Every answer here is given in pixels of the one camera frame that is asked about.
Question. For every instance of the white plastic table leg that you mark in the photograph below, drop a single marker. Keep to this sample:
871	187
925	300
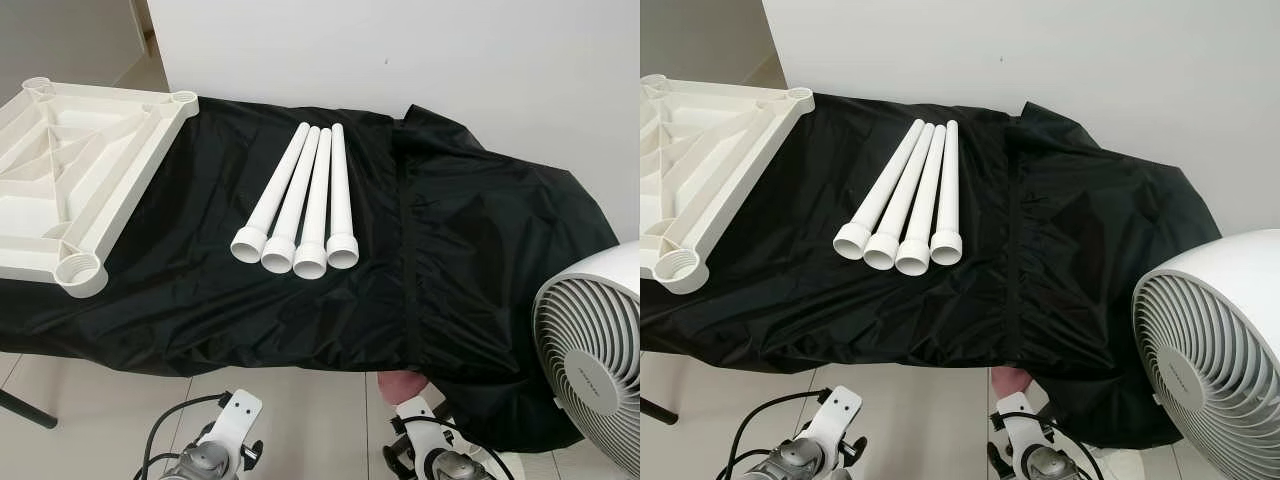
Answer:
907	188
318	195
928	190
297	195
275	185
949	185
885	180
340	190

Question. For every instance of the white plastic children table top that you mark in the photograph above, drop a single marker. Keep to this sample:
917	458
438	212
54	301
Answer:
100	170
720	170

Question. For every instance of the pink plastic stool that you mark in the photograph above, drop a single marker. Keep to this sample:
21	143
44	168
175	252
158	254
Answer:
1010	380
405	383

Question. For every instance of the black metal stand leg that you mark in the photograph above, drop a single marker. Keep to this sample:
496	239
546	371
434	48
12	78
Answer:
28	408
658	411

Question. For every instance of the black fabric table cover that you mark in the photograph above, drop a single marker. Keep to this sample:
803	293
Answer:
1080	250
480	250

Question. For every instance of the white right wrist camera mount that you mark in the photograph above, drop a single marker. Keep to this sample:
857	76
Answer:
1015	425
418	425

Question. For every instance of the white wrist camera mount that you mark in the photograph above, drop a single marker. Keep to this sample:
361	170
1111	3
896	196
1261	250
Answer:
418	425
1015	425
240	410
838	408

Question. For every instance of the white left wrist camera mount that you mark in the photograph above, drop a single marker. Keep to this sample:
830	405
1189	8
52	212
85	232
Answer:
240	410
838	408

